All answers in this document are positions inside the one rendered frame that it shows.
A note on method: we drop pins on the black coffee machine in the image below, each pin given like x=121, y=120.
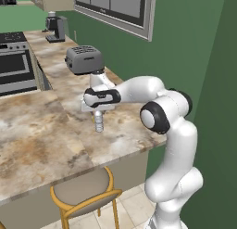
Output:
x=56, y=28

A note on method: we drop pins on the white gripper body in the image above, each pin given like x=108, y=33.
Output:
x=95, y=107

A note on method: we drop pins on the beige wall cupboard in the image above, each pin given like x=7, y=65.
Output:
x=51, y=0

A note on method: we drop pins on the clear plastic water bottle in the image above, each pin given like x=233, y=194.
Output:
x=98, y=121

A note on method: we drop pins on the stainless steel oven range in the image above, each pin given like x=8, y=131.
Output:
x=15, y=64

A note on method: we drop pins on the grey toaster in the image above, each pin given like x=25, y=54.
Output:
x=84, y=59

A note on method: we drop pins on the grey framed window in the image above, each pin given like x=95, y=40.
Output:
x=115, y=8

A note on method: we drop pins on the yellow stool with grey seat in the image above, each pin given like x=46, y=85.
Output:
x=84, y=192

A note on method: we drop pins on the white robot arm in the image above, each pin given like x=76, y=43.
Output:
x=172, y=121

